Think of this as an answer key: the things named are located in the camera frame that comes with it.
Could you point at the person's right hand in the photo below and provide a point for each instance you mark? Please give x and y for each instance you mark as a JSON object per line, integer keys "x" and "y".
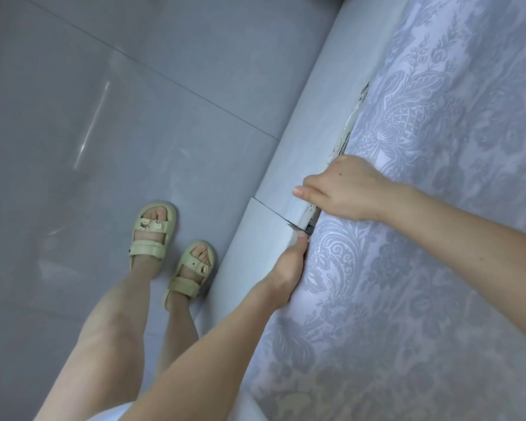
{"x": 355, "y": 190}

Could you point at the person's left hand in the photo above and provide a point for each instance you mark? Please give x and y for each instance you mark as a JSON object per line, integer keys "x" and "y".
{"x": 287, "y": 276}

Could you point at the person's right thumb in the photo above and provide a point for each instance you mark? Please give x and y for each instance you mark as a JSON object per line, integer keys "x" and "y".
{"x": 309, "y": 195}

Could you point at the person's left thumb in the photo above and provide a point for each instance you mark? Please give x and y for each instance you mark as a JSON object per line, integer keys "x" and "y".
{"x": 299, "y": 243}

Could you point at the lavender floral patterned bedsheet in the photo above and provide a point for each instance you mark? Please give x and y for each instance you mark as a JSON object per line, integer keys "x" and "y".
{"x": 442, "y": 311}

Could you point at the person's left forearm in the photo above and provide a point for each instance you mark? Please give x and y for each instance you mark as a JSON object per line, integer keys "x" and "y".
{"x": 210, "y": 355}

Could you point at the person's right forearm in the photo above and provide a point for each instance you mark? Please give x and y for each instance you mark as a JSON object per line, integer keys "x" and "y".
{"x": 469, "y": 241}

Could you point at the white mattress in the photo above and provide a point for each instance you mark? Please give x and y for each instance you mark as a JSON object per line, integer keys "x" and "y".
{"x": 347, "y": 127}

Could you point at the person's right beige sandal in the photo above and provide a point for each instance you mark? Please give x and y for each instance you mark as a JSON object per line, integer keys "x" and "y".
{"x": 192, "y": 276}

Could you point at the person's beige sandal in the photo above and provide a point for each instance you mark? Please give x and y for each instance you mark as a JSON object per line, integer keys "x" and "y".
{"x": 192, "y": 276}
{"x": 151, "y": 249}

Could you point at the person's left beige sandal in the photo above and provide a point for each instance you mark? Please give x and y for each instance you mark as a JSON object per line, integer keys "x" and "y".
{"x": 151, "y": 249}

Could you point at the person's right leg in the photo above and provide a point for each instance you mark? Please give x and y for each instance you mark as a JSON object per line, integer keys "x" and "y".
{"x": 177, "y": 333}

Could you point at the person's leg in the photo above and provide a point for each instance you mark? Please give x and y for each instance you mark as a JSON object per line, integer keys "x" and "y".
{"x": 177, "y": 333}
{"x": 109, "y": 333}

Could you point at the person's left leg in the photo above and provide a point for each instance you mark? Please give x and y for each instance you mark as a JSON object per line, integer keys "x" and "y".
{"x": 109, "y": 333}

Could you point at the person's white garment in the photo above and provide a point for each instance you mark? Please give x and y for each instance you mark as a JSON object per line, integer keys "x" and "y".
{"x": 116, "y": 413}

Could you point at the grey upholstered bed frame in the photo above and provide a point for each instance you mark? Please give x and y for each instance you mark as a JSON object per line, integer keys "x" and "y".
{"x": 315, "y": 105}

